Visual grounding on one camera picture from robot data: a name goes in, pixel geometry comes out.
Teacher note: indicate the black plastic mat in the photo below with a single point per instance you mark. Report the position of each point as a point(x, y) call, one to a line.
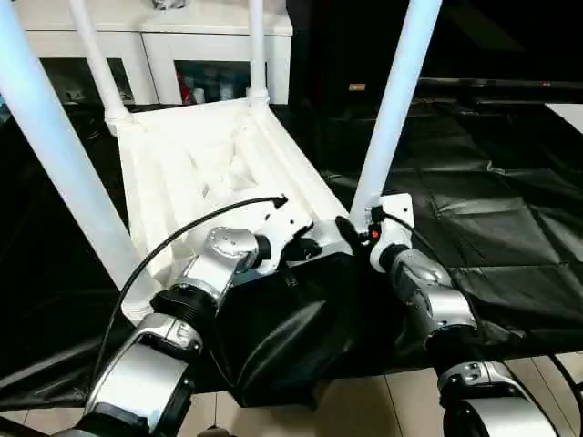
point(478, 205)

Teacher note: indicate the white plastic table top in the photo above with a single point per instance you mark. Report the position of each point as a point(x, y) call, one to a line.
point(182, 150)

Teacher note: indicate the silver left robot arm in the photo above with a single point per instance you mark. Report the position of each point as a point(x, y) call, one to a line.
point(223, 246)

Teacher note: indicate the white bottle with dark cap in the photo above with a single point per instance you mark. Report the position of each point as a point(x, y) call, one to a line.
point(198, 95)

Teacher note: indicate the white plastic table leg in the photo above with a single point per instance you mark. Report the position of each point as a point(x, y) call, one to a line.
point(396, 114)
point(98, 68)
point(257, 45)
point(54, 136)

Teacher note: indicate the dark rounded robot foot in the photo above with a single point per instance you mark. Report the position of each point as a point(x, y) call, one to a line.
point(216, 432)

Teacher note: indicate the dark grey device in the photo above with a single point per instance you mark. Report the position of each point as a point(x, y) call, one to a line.
point(169, 4)

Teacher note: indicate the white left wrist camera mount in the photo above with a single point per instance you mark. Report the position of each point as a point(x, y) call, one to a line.
point(284, 218)

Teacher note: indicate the white cabinet with glass doors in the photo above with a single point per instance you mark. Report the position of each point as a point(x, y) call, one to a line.
point(205, 45)

